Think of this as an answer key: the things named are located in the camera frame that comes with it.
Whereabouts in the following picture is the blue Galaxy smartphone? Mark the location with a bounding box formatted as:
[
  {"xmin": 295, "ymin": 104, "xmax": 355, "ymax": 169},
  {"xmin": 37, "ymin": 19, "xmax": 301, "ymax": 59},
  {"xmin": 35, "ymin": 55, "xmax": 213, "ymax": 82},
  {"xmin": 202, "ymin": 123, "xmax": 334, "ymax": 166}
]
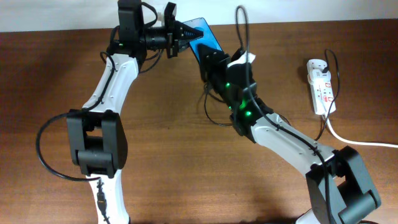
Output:
[{"xmin": 183, "ymin": 17, "xmax": 222, "ymax": 63}]

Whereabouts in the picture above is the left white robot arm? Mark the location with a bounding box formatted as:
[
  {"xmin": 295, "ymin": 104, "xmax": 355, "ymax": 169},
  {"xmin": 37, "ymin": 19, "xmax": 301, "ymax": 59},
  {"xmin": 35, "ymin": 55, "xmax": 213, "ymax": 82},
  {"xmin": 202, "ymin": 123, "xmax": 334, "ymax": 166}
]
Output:
[{"xmin": 67, "ymin": 1, "xmax": 203, "ymax": 223}]

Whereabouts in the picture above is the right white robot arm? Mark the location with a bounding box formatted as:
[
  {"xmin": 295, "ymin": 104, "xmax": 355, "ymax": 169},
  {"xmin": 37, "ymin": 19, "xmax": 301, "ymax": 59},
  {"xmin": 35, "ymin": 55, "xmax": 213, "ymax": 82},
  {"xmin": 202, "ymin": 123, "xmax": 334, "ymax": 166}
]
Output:
[{"xmin": 197, "ymin": 44, "xmax": 381, "ymax": 224}]

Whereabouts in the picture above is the white charger plug adapter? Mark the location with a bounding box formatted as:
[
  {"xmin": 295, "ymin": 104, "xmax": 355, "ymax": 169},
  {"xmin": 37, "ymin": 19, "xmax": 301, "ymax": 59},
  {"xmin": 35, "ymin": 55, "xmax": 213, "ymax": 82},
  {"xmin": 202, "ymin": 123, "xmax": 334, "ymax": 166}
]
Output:
[{"xmin": 308, "ymin": 69, "xmax": 331, "ymax": 85}]

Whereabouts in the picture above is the white power strip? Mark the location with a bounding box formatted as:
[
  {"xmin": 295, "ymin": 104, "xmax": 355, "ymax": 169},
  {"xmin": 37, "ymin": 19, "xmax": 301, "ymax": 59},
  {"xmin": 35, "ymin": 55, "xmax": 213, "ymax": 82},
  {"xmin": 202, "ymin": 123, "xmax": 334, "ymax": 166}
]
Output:
[{"xmin": 307, "ymin": 59, "xmax": 336, "ymax": 116}]

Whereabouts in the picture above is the white power strip cord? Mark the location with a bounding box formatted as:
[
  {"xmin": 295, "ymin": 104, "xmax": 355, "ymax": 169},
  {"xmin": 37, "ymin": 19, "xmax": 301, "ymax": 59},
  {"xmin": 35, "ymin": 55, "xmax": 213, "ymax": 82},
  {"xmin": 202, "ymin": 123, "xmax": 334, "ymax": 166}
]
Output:
[{"xmin": 323, "ymin": 113, "xmax": 398, "ymax": 149}]

